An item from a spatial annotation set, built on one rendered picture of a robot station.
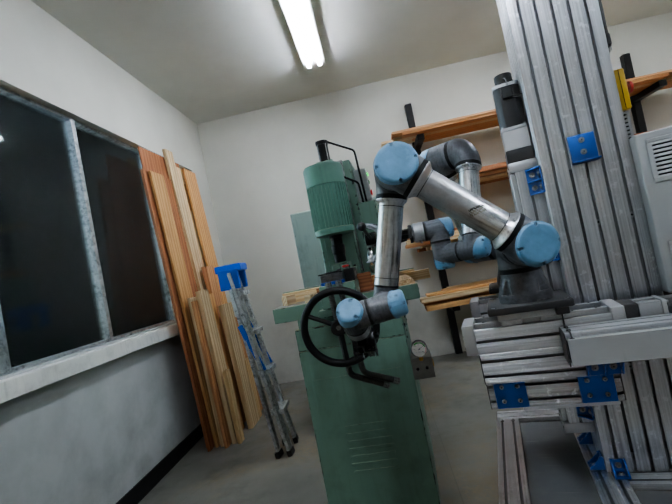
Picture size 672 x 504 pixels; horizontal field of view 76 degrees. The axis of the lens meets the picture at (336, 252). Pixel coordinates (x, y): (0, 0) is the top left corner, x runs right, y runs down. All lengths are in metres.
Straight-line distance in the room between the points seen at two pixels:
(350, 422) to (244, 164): 3.14
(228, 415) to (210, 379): 0.28
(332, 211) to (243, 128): 2.83
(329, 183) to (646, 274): 1.15
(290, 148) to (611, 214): 3.31
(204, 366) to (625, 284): 2.43
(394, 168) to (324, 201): 0.72
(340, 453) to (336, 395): 0.23
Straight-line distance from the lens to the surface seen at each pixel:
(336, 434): 1.87
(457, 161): 1.71
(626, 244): 1.57
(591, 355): 1.27
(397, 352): 1.75
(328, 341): 1.76
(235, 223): 4.39
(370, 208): 2.05
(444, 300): 3.80
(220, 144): 4.57
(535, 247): 1.20
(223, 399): 3.11
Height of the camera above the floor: 1.03
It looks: 2 degrees up
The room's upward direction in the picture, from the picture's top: 11 degrees counter-clockwise
